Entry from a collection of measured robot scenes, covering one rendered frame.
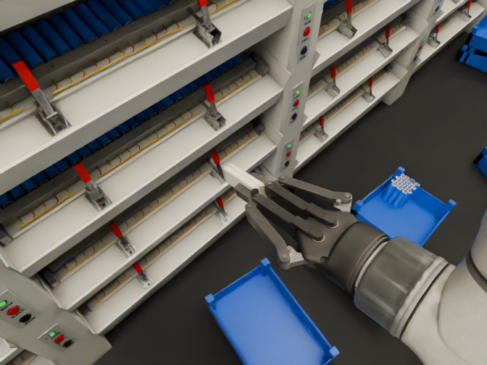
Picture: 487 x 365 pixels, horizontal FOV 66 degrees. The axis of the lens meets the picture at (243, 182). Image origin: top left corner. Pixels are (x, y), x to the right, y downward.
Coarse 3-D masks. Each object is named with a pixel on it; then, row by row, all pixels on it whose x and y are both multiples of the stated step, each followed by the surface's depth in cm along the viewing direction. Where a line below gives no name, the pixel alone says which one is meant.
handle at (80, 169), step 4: (76, 164) 58; (80, 164) 58; (76, 168) 58; (80, 168) 59; (84, 168) 59; (80, 172) 59; (84, 172) 59; (80, 176) 59; (84, 176) 59; (88, 176) 60; (84, 180) 60; (88, 180) 60; (88, 184) 61; (92, 184) 61; (92, 188) 61; (96, 188) 62; (92, 192) 62; (96, 192) 62; (96, 196) 62
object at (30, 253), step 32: (256, 64) 81; (224, 96) 78; (256, 96) 80; (192, 128) 74; (224, 128) 75; (160, 160) 70; (192, 160) 75; (64, 192) 64; (128, 192) 66; (0, 224) 59; (64, 224) 62; (96, 224) 65; (0, 256) 53; (32, 256) 59
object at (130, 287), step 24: (264, 168) 110; (216, 216) 106; (240, 216) 110; (168, 240) 100; (192, 240) 102; (144, 264) 96; (168, 264) 98; (120, 288) 93; (144, 288) 94; (96, 312) 90; (120, 312) 91
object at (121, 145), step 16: (240, 64) 79; (224, 80) 77; (192, 96) 74; (160, 112) 71; (176, 112) 72; (144, 128) 69; (160, 128) 72; (112, 144) 66; (128, 144) 68; (96, 160) 65; (64, 176) 63; (32, 192) 60; (48, 192) 61; (16, 208) 59; (32, 208) 61
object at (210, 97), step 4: (204, 84) 69; (208, 84) 69; (204, 88) 69; (208, 88) 69; (208, 92) 70; (212, 92) 70; (208, 96) 70; (212, 96) 71; (208, 100) 71; (212, 100) 71; (212, 104) 72; (212, 108) 72; (216, 108) 72; (212, 112) 73; (216, 112) 73; (212, 116) 74; (216, 116) 73
